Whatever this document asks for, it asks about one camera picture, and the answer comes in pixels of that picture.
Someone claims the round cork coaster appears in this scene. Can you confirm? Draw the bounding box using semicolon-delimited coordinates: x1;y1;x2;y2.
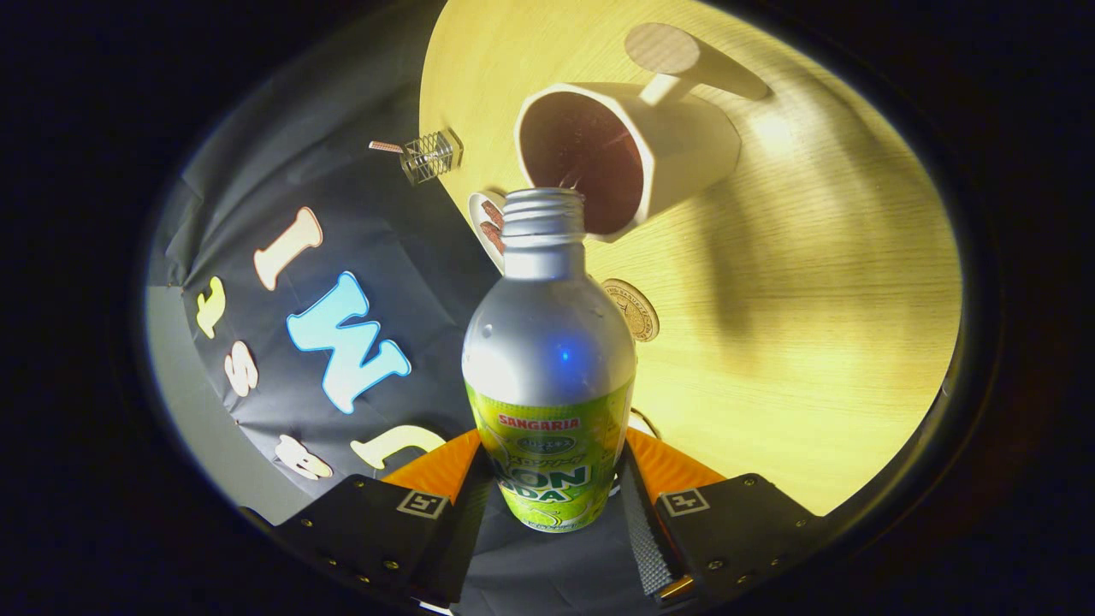
601;278;660;343

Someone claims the wooden table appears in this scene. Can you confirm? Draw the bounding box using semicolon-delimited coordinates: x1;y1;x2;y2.
419;0;963;517

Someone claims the black backdrop cloth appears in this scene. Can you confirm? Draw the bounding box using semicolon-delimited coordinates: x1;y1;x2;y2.
150;17;651;616

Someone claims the silver green juice bottle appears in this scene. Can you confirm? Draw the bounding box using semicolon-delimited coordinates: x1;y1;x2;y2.
462;188;638;533

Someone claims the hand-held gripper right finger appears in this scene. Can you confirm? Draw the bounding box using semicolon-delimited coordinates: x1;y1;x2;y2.
618;428;826;610

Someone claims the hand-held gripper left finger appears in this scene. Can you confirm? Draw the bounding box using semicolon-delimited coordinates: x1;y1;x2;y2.
274;428;495;610

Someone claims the white round plate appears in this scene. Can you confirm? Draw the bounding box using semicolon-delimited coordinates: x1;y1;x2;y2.
467;190;507;275

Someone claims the metal wire basket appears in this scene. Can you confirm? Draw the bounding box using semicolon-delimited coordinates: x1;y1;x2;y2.
400;128;464;186

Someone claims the beige cup with handle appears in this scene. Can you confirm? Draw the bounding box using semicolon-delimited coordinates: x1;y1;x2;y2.
514;22;771;243

